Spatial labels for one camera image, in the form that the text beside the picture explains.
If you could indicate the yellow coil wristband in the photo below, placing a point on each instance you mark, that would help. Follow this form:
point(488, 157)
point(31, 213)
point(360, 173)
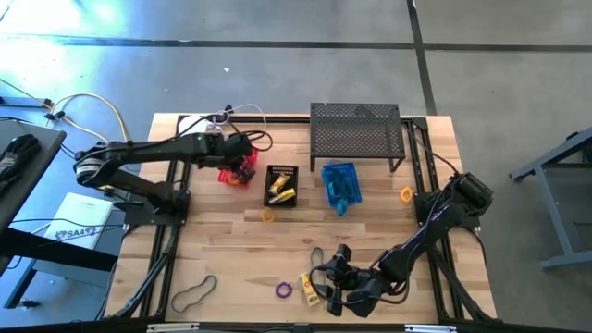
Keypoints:
point(401, 196)
point(262, 215)

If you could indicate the blue plastic basket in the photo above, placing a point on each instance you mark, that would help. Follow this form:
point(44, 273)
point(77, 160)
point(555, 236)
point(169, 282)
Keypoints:
point(330, 173)

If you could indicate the purple coil wristband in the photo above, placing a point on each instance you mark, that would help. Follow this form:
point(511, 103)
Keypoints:
point(276, 290)

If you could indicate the yellow green crayon box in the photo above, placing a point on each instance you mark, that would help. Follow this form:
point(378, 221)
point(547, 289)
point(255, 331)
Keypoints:
point(283, 196)
point(310, 289)
point(279, 183)

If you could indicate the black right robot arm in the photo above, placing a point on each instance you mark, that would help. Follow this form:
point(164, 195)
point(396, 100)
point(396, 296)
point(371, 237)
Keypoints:
point(416, 240)

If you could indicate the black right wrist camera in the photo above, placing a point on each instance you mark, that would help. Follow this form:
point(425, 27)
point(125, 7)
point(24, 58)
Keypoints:
point(343, 253)

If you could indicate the black perforated metal shelf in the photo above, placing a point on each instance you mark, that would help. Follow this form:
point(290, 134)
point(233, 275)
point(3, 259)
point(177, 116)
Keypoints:
point(356, 129)

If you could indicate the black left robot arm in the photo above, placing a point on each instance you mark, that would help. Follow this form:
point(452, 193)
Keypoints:
point(152, 147)

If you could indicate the grey metal cart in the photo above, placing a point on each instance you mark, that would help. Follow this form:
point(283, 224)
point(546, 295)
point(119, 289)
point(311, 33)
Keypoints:
point(559, 217)

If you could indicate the black plastic basket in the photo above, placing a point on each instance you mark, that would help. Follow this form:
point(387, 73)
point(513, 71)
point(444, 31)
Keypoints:
point(291, 173)

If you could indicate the red plastic basket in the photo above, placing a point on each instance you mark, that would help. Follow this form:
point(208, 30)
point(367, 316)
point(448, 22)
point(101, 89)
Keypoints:
point(223, 178)

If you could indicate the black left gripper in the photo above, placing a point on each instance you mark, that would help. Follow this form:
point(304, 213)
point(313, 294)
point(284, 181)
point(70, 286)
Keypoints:
point(231, 150)

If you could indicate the black aluminium rig frame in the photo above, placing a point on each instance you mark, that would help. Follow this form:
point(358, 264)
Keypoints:
point(287, 118)

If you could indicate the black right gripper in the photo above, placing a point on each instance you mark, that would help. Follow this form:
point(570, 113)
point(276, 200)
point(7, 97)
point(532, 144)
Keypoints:
point(356, 284)

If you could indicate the dark grey side table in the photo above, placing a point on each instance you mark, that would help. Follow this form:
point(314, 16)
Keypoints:
point(37, 148)

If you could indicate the black gloves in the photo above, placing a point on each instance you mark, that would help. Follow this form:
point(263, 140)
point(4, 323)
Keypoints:
point(16, 155)

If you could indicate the silver metal bracket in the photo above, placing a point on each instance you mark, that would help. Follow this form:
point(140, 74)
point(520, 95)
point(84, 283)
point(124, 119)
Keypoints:
point(430, 329)
point(171, 328)

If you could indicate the white cardboard box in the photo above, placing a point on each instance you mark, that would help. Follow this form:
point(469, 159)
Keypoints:
point(83, 217)

